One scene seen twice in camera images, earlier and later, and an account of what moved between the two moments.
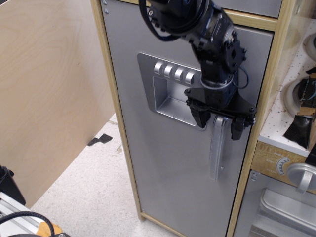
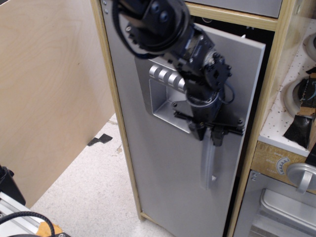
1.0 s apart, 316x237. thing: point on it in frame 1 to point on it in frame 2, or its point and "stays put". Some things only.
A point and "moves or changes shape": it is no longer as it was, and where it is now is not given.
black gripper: (221, 97) to (206, 103)
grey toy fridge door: (183, 173) stays put
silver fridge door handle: (219, 146) moves or changes shape
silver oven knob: (302, 176) stays put
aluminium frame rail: (19, 224) stays put
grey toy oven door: (271, 207) stays put
